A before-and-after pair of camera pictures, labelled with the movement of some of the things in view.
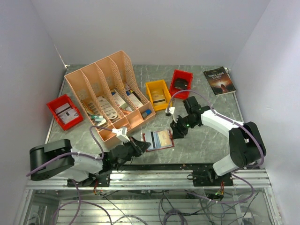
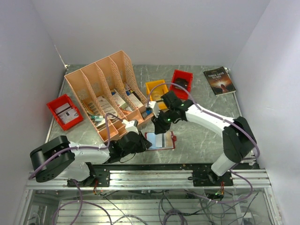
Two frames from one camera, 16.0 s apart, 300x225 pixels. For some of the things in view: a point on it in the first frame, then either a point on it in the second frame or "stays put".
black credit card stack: x=181 y=83 stays put
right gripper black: x=177 y=131 → x=160 y=127
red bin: x=65 y=111 stays put
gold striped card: x=165 y=139 stays put
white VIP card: x=150 y=138 → x=158 y=138
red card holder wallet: x=159 y=139 stays put
